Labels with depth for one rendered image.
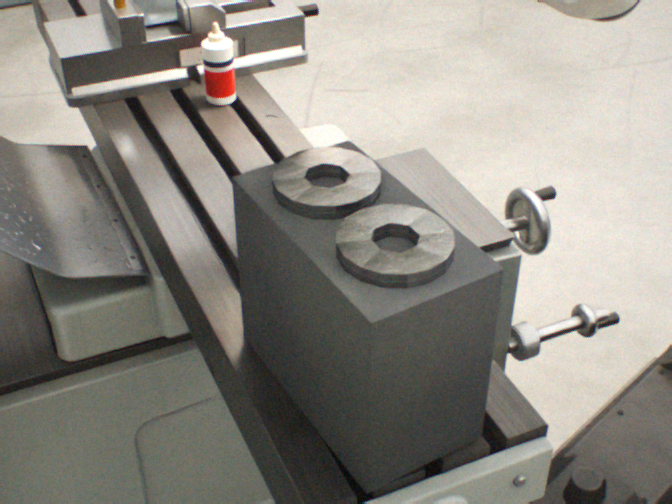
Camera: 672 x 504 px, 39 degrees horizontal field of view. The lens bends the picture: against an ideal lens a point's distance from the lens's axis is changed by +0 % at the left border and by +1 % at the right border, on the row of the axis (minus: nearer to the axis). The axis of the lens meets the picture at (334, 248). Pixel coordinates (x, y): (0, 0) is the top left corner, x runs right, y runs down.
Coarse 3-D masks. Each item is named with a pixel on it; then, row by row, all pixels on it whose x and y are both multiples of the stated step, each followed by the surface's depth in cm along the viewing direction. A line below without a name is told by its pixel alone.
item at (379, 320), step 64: (256, 192) 79; (320, 192) 77; (384, 192) 79; (256, 256) 82; (320, 256) 72; (384, 256) 70; (448, 256) 70; (256, 320) 87; (320, 320) 74; (384, 320) 67; (448, 320) 71; (320, 384) 78; (384, 384) 71; (448, 384) 75; (384, 448) 75; (448, 448) 80
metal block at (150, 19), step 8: (136, 0) 129; (144, 0) 129; (152, 0) 129; (160, 0) 129; (168, 0) 130; (144, 8) 129; (152, 8) 130; (160, 8) 130; (168, 8) 131; (144, 16) 130; (152, 16) 130; (160, 16) 131; (168, 16) 131; (176, 16) 132; (152, 24) 131
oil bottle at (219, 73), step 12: (216, 24) 124; (216, 36) 124; (204, 48) 125; (216, 48) 124; (228, 48) 125; (204, 60) 126; (216, 60) 125; (228, 60) 126; (204, 72) 127; (216, 72) 126; (228, 72) 127; (216, 84) 127; (228, 84) 128; (216, 96) 128; (228, 96) 129
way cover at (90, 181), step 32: (0, 160) 122; (32, 160) 128; (64, 160) 130; (0, 192) 114; (96, 192) 125; (0, 224) 107; (32, 224) 113; (64, 224) 117; (96, 224) 119; (32, 256) 106; (64, 256) 111; (96, 256) 113; (128, 256) 114
